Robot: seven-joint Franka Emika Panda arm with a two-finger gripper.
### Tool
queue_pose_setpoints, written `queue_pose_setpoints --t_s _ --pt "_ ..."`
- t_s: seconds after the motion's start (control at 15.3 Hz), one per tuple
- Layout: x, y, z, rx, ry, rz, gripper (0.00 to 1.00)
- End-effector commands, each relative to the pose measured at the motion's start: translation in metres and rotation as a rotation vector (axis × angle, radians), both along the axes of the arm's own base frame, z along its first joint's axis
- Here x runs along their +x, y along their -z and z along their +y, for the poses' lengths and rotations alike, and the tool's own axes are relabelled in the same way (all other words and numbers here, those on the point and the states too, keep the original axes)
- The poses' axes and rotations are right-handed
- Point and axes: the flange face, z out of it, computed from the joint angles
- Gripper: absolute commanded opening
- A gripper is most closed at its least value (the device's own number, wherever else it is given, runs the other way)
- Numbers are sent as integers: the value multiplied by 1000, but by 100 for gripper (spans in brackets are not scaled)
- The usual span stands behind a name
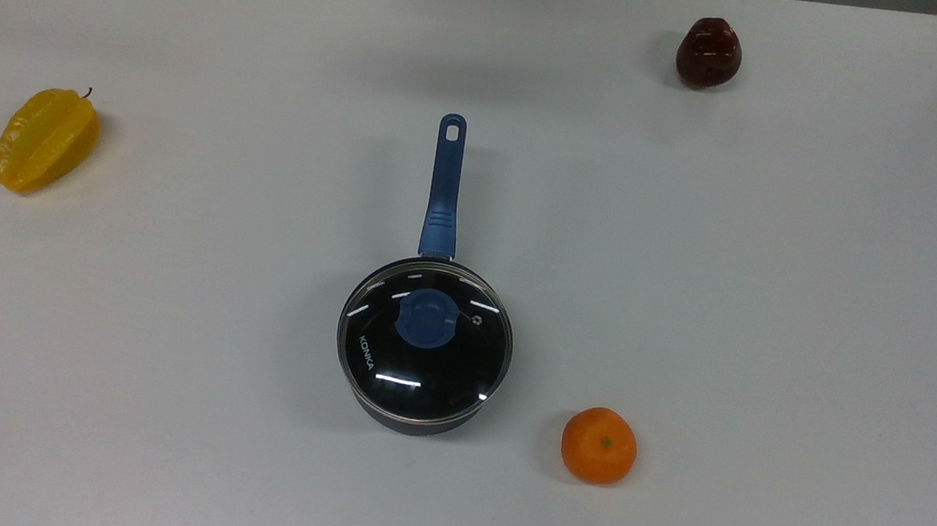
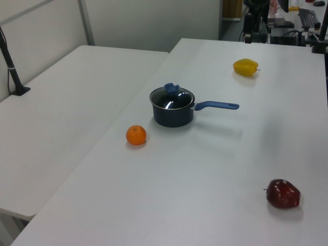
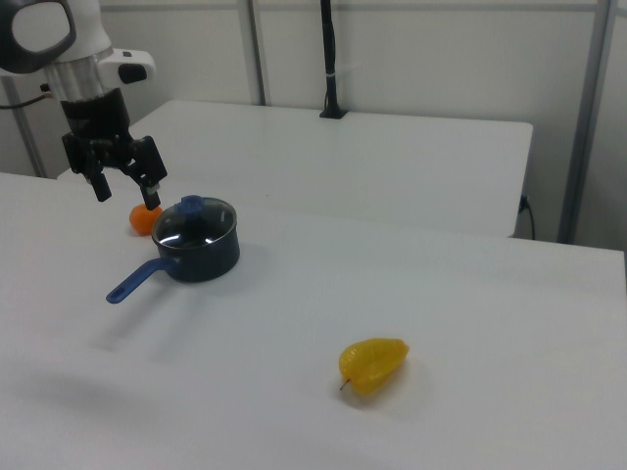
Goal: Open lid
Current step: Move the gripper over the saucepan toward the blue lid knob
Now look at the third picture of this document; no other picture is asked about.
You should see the white side table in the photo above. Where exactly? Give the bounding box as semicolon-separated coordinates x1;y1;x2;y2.
57;100;534;240

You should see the black plug with cable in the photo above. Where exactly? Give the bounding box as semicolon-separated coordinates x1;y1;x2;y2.
517;194;539;241

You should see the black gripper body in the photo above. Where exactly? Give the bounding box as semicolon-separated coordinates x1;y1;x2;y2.
59;89;133;144

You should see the black cable-wrapped pole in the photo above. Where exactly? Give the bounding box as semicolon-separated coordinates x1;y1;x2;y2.
318;0;350;120

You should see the glass lid with blue knob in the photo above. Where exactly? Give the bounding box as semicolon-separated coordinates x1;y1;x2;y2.
152;195;239;249

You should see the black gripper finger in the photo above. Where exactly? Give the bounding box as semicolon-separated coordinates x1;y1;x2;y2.
115;135;169;212
62;132;114;204

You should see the dark pot with blue handle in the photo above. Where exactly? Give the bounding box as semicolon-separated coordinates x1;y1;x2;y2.
106;198;242;306

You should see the grey metal frame post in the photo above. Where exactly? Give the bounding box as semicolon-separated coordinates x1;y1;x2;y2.
0;76;49;178
238;0;269;107
556;0;619;245

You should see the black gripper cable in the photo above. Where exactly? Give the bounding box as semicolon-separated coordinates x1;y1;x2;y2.
0;82;54;111

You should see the yellow starfruit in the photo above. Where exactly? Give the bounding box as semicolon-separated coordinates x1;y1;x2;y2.
337;336;411;399

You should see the orange mandarin fruit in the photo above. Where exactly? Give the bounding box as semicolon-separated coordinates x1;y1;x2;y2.
128;203;165;238

